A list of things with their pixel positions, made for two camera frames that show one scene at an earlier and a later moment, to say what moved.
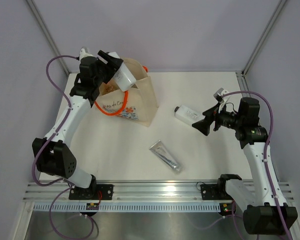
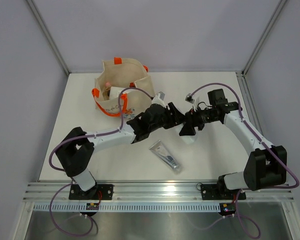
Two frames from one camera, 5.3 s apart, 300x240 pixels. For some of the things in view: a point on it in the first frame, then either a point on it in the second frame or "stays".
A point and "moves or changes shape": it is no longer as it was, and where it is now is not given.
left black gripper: x=114 y=64 → x=175 y=118
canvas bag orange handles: x=137 y=104 stays
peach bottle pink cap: x=108 y=88 moves or changes shape
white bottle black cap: x=124 y=77 → x=113 y=92
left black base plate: x=91 y=193 stays
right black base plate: x=211 y=192 stays
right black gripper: x=204 y=125 → x=192 y=120
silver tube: x=159 y=149 stays
